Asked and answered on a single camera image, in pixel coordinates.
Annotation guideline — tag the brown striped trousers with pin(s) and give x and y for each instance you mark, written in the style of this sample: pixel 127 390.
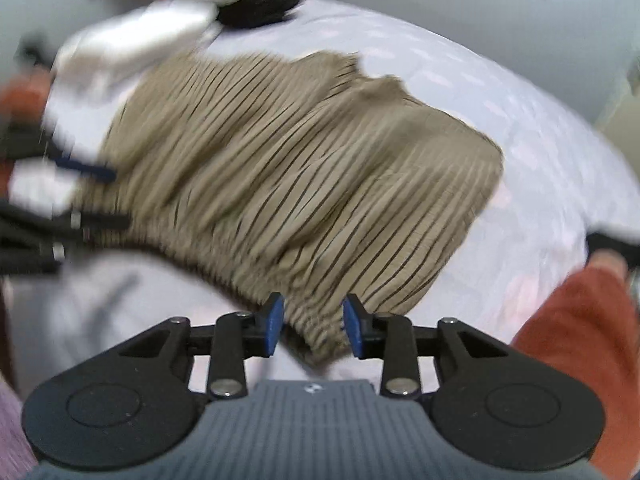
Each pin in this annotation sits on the brown striped trousers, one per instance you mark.
pixel 303 177

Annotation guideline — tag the orange red trouser leg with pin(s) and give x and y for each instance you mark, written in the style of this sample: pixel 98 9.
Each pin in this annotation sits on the orange red trouser leg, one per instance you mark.
pixel 588 328

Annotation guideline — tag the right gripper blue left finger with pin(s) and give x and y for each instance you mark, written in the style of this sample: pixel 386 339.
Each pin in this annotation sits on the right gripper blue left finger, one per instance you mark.
pixel 240 336

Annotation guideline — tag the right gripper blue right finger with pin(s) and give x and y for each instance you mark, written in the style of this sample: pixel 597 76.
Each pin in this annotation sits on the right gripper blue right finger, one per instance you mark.
pixel 389 338

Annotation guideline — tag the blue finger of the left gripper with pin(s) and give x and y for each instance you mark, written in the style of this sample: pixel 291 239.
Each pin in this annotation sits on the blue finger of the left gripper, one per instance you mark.
pixel 96 172

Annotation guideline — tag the large white folded blanket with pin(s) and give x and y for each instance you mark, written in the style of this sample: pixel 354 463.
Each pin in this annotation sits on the large white folded blanket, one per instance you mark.
pixel 97 68

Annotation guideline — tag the black folded garment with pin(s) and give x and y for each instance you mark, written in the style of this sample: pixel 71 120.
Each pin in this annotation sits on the black folded garment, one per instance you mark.
pixel 247 14

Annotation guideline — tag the purple fuzzy sleeve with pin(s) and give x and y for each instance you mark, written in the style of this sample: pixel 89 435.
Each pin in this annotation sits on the purple fuzzy sleeve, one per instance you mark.
pixel 16 456

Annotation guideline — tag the black sock foot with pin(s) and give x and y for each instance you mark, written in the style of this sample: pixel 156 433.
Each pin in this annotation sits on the black sock foot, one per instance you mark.
pixel 602 242

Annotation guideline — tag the polka dot bed sheet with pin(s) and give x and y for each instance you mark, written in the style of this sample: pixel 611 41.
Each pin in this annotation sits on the polka dot bed sheet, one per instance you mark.
pixel 560 179

